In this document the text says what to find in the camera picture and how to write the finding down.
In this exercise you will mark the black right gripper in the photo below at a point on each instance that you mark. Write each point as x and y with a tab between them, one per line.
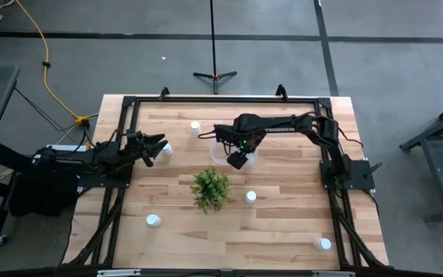
244	140

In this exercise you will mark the dark metal cart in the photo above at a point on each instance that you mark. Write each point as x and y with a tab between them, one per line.
437	169

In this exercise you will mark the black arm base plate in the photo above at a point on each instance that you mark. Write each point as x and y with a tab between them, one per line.
106	181
362	175

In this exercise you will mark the black clamp lever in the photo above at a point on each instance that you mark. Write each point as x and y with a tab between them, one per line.
373	169

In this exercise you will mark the yellow power plug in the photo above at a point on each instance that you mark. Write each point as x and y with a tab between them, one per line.
82	121

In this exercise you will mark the black frame clamp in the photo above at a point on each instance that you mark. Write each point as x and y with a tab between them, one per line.
164	93
282	92

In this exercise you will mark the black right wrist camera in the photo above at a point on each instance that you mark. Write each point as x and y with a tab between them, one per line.
238	160

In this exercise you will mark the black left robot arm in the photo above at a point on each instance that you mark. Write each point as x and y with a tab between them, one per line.
102	155

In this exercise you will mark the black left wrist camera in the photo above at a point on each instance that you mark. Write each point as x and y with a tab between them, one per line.
132	137

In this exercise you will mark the black fabric bag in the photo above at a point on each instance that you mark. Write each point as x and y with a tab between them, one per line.
40	194

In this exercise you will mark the silver metal bracket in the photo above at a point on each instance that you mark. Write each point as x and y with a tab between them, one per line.
333	274
117	273

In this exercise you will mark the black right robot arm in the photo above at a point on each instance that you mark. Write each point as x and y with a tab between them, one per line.
302	123

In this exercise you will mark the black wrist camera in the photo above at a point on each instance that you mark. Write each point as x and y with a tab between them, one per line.
132	137
238	160

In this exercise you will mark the white flat box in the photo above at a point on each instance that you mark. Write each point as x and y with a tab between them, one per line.
65	147

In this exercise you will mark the clear plastic basket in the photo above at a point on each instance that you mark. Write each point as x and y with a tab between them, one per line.
217	155

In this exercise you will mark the black tripod stand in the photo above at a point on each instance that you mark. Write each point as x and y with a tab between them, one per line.
214	46

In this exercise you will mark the green plant in white pot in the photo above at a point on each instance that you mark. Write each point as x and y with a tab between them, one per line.
210	189

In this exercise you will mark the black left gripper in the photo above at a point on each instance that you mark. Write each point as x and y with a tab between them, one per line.
135	154

